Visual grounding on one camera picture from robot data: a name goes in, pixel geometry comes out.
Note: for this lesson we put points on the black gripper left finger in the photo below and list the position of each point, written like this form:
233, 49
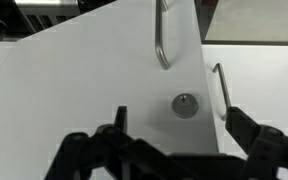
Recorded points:
84, 153

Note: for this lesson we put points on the round steel door lock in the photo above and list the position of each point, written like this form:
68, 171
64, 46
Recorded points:
184, 106

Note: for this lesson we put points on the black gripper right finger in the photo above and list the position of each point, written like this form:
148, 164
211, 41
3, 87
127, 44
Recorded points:
267, 150

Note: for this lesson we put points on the white cabinet door with lock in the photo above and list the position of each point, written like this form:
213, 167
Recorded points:
84, 83

